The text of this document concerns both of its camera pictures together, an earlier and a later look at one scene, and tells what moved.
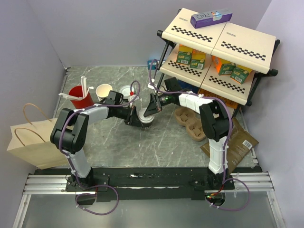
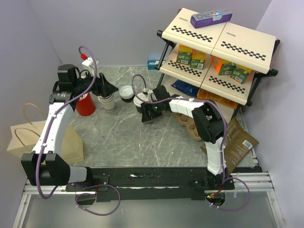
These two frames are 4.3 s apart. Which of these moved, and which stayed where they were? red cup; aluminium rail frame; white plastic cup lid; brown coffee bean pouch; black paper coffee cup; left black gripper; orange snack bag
Moved: left black gripper; black paper coffee cup; white plastic cup lid
Stayed: red cup; orange snack bag; aluminium rail frame; brown coffee bean pouch
